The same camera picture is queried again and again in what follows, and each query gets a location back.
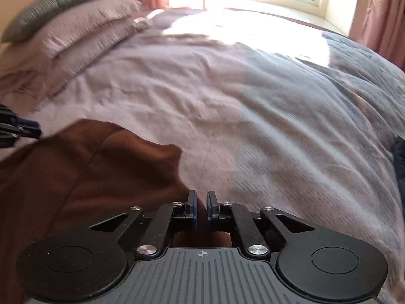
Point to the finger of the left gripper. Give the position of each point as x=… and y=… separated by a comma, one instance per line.
x=13, y=127

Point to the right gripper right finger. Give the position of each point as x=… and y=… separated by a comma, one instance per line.
x=256, y=234

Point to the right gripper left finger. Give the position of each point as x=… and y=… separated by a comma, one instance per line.
x=148, y=235

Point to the brown long sleeve shirt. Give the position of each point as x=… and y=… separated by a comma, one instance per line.
x=87, y=171

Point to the pink pillow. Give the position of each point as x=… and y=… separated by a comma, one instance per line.
x=42, y=66

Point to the grey checked pillow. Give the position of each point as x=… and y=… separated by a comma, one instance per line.
x=31, y=19

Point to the dark navy folded garment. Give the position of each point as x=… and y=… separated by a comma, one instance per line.
x=398, y=159

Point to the pink curtain right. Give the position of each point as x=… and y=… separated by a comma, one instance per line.
x=382, y=29

